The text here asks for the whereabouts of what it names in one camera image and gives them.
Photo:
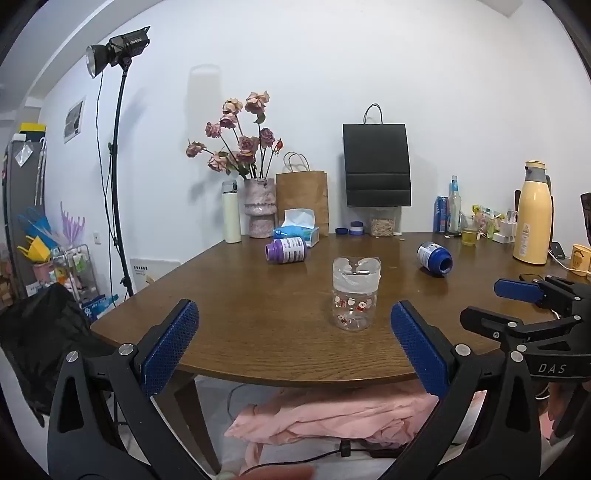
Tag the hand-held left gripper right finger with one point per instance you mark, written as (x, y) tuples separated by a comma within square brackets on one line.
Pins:
[(420, 350)]

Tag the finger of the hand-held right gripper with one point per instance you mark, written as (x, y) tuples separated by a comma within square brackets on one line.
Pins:
[(489, 322), (517, 289)]

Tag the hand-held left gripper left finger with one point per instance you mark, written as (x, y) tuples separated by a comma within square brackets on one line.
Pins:
[(170, 350)]

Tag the white charger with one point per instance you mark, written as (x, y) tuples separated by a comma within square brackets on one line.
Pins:
[(505, 230)]

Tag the yellow mug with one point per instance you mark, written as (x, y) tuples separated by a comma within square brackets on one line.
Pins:
[(581, 261)]

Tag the glass of yellow liquid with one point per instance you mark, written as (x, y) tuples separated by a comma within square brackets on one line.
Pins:
[(469, 235)]

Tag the pile of snack packets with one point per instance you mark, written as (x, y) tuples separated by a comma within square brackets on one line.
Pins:
[(487, 221)]

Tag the yellow thermos jug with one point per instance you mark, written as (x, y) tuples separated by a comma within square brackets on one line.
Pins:
[(533, 217)]

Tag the white board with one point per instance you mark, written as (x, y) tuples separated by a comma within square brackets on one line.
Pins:
[(152, 272)]

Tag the blue packet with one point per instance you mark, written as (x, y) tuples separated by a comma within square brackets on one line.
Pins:
[(99, 307)]

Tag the blue cap white bottle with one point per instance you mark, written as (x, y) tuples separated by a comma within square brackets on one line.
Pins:
[(433, 258)]

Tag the clear bottle with blue cap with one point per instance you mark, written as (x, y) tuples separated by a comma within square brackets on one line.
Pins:
[(455, 207)]

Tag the blue drink can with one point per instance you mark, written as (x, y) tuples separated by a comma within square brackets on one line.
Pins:
[(441, 214)]

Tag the pink cloth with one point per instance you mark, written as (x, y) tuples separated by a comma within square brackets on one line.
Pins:
[(332, 415)]

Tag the black cloth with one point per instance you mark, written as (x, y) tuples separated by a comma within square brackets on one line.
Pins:
[(41, 341)]

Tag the clear snack container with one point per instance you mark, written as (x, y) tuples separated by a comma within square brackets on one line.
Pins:
[(382, 224)]

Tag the small blue lidded jar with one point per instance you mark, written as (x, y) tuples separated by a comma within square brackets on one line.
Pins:
[(356, 228)]

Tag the white thermos bottle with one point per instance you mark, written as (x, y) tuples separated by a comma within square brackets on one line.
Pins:
[(232, 217)]

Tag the purple plastic bottle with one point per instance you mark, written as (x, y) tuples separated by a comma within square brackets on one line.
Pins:
[(286, 250)]

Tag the purple hangers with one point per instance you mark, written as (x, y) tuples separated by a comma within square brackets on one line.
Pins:
[(71, 226)]

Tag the yellow dustpan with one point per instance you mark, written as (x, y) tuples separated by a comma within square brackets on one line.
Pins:
[(37, 249)]

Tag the pink marbled vase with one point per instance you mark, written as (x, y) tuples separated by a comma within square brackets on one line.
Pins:
[(260, 207)]

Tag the blue tissue pack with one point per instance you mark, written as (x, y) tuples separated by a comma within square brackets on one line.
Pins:
[(300, 230)]

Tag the blue broom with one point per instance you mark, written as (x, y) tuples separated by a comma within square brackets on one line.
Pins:
[(37, 226)]

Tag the black paper bag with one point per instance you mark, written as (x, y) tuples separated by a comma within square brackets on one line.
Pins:
[(376, 161)]

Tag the brown paper bag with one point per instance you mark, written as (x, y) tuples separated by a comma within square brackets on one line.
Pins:
[(302, 191)]

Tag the grey cabinet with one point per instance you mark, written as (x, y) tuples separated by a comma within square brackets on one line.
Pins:
[(21, 207)]

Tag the dried pink roses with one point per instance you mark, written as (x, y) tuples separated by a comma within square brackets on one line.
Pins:
[(247, 145)]

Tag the yellow box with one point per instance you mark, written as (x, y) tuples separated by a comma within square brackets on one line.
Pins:
[(33, 128)]

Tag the black studio light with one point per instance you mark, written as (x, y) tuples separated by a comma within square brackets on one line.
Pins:
[(124, 46)]

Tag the wall poster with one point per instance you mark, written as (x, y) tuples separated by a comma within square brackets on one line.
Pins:
[(74, 120)]

